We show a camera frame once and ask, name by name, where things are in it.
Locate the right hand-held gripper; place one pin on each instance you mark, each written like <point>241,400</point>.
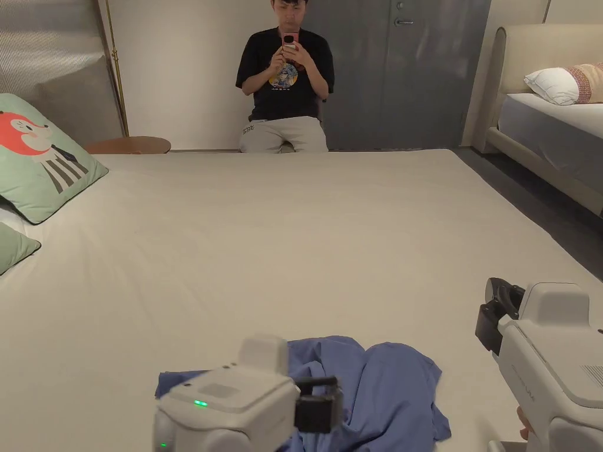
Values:
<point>560,372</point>

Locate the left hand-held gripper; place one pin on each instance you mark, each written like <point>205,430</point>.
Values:
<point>226,409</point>

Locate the person's right hand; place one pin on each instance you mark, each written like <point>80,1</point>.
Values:
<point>524,423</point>

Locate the blue garment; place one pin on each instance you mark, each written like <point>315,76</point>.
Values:
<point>391,391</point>

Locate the bed with beige sheet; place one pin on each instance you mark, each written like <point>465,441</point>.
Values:
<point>282,235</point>

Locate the bed with white sheet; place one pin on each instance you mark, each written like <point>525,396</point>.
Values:
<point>556,141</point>

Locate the white pillow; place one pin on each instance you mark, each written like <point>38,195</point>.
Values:
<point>551,84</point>

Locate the patterned pink pillow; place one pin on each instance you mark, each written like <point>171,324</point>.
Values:
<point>589,82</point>

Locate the grey door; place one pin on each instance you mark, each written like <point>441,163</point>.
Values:
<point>414,70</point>

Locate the beige padded headboard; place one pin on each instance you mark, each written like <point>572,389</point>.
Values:
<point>513,52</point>

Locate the plain green cushion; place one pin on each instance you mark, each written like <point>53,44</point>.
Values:
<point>12,247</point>

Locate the green cushion with fox print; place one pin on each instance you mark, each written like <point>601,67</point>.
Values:
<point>42,160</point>

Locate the gold floor lamp pole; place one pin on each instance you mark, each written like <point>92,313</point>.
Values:
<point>118,80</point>

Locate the grey padded headboard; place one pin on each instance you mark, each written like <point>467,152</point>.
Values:
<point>52,61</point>

